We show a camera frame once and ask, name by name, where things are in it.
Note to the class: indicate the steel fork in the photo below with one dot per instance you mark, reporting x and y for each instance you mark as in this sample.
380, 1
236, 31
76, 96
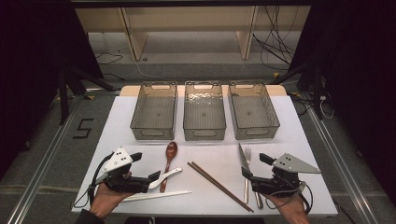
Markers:
246, 194

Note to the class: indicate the white ceramic spoon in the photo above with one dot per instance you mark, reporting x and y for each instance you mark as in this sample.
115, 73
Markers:
174, 171

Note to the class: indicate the smoky clear plastic bin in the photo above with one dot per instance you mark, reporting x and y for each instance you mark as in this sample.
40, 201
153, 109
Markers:
204, 115
154, 115
252, 113

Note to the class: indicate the brown wooden spoon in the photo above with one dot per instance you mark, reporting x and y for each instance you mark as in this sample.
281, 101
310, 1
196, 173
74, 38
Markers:
171, 151

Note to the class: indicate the steel table knife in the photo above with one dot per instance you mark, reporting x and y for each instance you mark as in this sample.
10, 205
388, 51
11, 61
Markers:
243, 158

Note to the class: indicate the person's left hand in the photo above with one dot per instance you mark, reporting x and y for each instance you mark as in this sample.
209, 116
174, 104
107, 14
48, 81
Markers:
104, 200

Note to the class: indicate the person's right hand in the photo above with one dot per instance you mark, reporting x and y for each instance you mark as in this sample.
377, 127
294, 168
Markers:
292, 211

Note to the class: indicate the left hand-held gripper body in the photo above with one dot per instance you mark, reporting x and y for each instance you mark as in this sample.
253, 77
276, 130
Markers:
124, 183

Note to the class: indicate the black tape floor mark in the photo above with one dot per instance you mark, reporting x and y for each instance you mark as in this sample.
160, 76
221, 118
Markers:
81, 137

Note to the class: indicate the white chopstick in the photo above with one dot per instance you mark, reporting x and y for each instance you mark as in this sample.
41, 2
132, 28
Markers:
162, 193
149, 197

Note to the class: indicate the black curtain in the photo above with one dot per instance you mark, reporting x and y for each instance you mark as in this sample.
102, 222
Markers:
358, 62
31, 62

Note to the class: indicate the black metal stand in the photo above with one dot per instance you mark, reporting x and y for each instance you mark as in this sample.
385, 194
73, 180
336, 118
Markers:
317, 93
63, 99

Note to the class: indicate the light wooden desk frame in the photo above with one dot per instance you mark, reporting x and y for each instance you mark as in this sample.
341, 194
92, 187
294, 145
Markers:
137, 37

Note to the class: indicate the black overhead bar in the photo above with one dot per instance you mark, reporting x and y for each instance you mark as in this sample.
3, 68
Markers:
186, 3

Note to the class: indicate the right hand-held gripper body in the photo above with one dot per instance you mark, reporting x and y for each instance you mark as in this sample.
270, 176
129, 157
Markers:
280, 185

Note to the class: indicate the short aluminium floor rail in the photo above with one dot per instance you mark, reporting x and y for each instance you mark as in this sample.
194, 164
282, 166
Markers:
102, 90

